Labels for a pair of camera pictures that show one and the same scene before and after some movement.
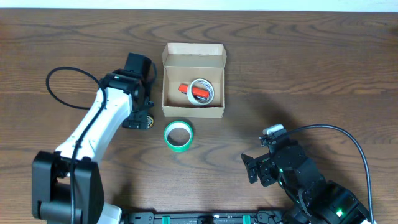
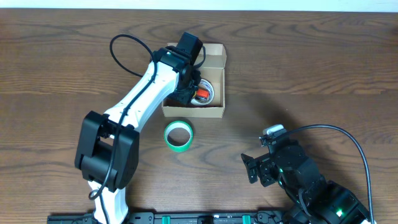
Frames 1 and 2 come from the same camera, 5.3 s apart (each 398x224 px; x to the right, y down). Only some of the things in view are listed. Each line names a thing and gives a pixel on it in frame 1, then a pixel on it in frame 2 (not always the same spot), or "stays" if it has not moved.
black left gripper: x=135 y=121 -> x=185 y=94
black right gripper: x=259 y=168 stays
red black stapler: x=198 y=93 stays
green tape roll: x=178 y=124 stays
